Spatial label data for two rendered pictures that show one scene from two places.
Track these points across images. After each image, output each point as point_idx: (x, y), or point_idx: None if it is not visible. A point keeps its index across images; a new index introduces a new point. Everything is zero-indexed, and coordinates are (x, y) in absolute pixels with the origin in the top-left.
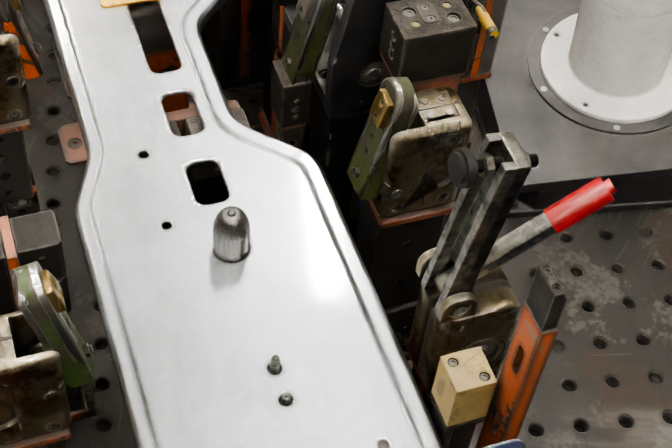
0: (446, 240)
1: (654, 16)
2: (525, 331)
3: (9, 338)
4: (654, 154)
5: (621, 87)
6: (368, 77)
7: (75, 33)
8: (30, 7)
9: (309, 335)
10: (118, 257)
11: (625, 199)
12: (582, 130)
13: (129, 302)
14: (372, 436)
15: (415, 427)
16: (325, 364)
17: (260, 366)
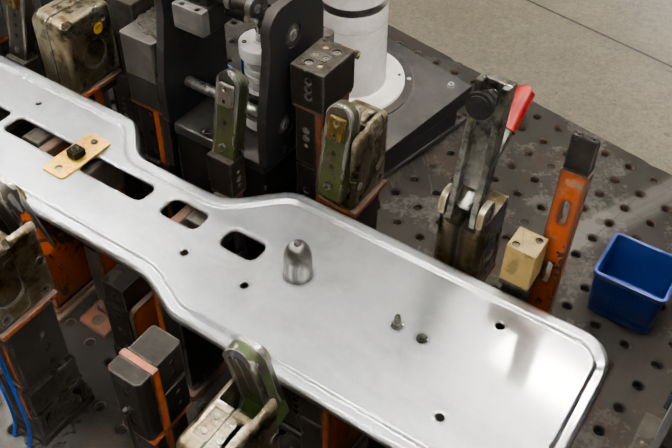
0: (461, 172)
1: (379, 28)
2: (567, 188)
3: (233, 411)
4: (414, 115)
5: (371, 87)
6: (283, 128)
7: (58, 205)
8: None
9: (396, 293)
10: (233, 323)
11: (410, 152)
12: None
13: (268, 346)
14: (489, 325)
15: (507, 304)
16: (422, 303)
17: (387, 330)
